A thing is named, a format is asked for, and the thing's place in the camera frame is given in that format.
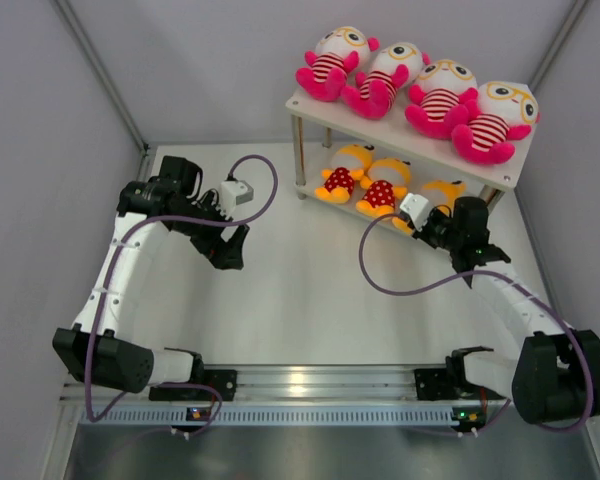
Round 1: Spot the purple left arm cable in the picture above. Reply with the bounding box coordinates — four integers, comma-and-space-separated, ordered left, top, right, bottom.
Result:
83, 153, 280, 439

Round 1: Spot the pink panda plush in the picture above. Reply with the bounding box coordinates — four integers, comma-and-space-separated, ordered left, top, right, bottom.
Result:
405, 59, 478, 140
295, 26, 380, 102
341, 42, 430, 120
451, 81, 540, 165

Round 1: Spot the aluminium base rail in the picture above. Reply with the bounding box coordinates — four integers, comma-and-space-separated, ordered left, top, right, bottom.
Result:
59, 363, 600, 406

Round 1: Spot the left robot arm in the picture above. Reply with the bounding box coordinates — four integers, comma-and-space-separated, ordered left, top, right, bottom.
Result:
52, 156, 254, 400

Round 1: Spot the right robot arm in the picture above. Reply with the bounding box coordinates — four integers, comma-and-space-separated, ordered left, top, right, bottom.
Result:
400, 194, 600, 425

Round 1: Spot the orange plush polka dress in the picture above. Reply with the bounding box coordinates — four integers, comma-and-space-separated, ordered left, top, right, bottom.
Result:
314, 144, 375, 204

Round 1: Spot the white two-tier shelf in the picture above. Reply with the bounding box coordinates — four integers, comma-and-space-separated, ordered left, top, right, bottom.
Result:
285, 89, 534, 210

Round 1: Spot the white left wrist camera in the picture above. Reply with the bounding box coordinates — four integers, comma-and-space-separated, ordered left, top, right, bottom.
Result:
219, 179, 254, 212

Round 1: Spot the white slotted cable duct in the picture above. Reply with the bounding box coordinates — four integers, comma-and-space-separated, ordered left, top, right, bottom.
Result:
99, 405, 469, 427

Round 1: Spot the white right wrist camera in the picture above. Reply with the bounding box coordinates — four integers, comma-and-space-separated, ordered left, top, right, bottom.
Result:
399, 193, 433, 231

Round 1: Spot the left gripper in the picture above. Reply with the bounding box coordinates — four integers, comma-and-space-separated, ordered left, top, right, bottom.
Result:
171, 191, 248, 270

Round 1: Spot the aluminium left frame rail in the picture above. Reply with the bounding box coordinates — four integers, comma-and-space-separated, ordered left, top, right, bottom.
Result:
136, 145, 154, 181

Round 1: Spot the orange plush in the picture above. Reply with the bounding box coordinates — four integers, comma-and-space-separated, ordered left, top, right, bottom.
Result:
391, 180, 466, 235
355, 157, 411, 218

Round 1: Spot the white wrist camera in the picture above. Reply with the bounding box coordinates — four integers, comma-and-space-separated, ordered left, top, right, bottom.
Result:
219, 179, 254, 212
399, 193, 433, 231

